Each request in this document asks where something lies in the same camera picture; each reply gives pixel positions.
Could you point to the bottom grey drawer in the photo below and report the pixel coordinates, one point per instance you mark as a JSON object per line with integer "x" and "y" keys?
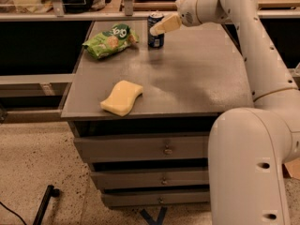
{"x": 156, "y": 197}

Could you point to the yellow sponge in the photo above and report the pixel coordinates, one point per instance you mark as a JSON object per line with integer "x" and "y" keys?
{"x": 122, "y": 98}

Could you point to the green chip bag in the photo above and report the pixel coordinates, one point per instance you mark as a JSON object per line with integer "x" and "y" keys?
{"x": 115, "y": 40}

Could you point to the top grey drawer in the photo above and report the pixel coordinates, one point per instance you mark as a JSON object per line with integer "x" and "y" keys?
{"x": 140, "y": 147}

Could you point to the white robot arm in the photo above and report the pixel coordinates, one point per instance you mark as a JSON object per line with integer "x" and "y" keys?
{"x": 248, "y": 146}

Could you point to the middle grey drawer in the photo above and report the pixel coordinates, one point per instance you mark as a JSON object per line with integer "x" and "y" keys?
{"x": 154, "y": 178}

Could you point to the grey drawer cabinet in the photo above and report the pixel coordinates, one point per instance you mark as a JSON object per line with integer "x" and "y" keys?
{"x": 196, "y": 76}

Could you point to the black stand leg left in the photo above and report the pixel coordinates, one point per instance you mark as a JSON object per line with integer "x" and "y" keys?
{"x": 51, "y": 192}

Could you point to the grey drawer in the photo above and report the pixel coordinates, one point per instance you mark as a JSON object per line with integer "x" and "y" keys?
{"x": 154, "y": 178}
{"x": 156, "y": 197}
{"x": 140, "y": 147}

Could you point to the blue pepsi can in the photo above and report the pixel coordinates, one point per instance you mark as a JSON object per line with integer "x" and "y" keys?
{"x": 154, "y": 41}

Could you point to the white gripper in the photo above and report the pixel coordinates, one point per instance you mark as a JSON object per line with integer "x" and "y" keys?
{"x": 187, "y": 12}

